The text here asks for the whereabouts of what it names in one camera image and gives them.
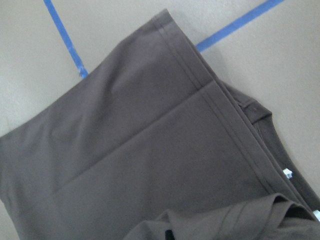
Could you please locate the dark brown t-shirt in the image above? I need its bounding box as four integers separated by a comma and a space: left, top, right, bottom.
0, 10, 320, 240

